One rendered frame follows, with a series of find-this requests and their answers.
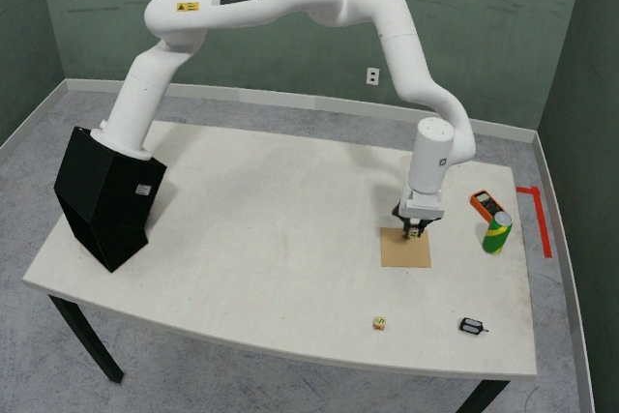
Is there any orange multimeter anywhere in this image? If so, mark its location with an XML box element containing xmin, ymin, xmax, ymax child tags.
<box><xmin>470</xmin><ymin>190</ymin><xmax>507</xmax><ymax>223</ymax></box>

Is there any tan square mat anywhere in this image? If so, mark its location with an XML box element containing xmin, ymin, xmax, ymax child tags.
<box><xmin>380</xmin><ymin>227</ymin><xmax>431</xmax><ymax>268</ymax></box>

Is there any green and yellow drink can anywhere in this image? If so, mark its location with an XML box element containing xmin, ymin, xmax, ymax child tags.
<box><xmin>483</xmin><ymin>212</ymin><xmax>513</xmax><ymax>253</ymax></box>

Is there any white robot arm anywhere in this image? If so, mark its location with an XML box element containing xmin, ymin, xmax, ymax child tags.
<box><xmin>90</xmin><ymin>0</ymin><xmax>476</xmax><ymax>219</ymax></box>

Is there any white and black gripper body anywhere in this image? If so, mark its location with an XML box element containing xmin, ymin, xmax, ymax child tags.
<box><xmin>398</xmin><ymin>177</ymin><xmax>442</xmax><ymax>220</ymax></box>

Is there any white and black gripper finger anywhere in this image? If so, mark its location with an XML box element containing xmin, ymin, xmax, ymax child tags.
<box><xmin>392</xmin><ymin>204</ymin><xmax>411</xmax><ymax>237</ymax></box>
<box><xmin>418</xmin><ymin>218</ymin><xmax>442</xmax><ymax>238</ymax></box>

